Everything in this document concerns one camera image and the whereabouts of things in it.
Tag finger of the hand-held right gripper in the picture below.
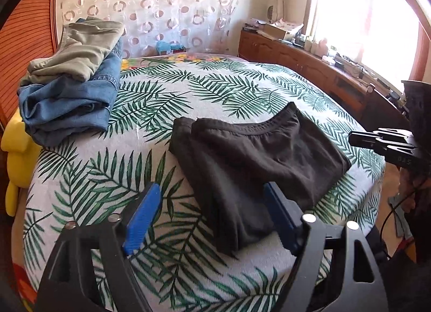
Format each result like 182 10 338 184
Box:
375 128 416 146
348 131 415 162

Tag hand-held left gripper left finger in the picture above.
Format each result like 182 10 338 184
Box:
34 182 161 312

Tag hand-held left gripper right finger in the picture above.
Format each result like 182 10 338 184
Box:
265 182 388 312

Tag black pants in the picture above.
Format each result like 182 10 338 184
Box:
168 101 352 255

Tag khaki pants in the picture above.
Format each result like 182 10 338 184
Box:
27 17 126 82

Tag person's right hand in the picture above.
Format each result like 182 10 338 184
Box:
397 172 421 213

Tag dark dotted cloth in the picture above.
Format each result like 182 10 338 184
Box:
401 79 431 156

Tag blue-grey cloth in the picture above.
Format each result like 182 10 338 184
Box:
387 194 416 239

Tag long wooden cabinet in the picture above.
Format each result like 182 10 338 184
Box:
239 27 409 131

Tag person's dark clothing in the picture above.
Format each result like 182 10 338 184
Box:
370 231 431 312

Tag bright window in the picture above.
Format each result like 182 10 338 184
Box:
310 0 425 92

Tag blue jeans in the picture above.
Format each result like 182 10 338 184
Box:
18 17 123 147

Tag leaf print bedspread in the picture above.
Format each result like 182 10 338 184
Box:
12 56 386 312

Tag open cardboard box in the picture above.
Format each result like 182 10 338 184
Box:
262 22 304 40

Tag yellow plush toy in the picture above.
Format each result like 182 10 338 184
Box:
0 112 41 216

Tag blue plush toy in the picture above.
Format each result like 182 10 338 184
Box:
155 41 186 55

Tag slatted wooden door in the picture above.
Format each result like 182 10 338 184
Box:
0 0 63 127

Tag black cable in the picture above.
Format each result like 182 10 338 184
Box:
380 177 425 259

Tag ring pattern curtain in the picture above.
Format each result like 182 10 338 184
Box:
55 0 245 60

